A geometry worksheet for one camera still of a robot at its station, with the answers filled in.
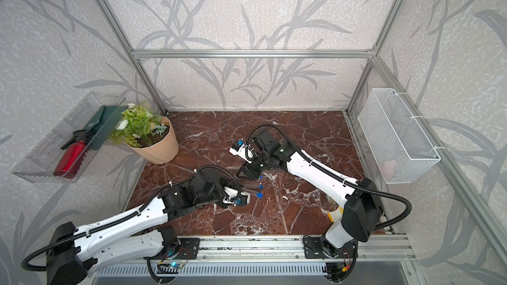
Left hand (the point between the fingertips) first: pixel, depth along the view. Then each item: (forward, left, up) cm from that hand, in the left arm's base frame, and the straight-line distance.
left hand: (241, 184), depth 75 cm
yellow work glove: (-8, -38, -14) cm, 42 cm away
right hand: (+4, +1, +3) cm, 5 cm away
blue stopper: (+5, -7, -15) cm, 17 cm away
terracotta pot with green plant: (+24, +44, -2) cm, 50 cm away
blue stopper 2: (-1, -7, +9) cm, 12 cm away
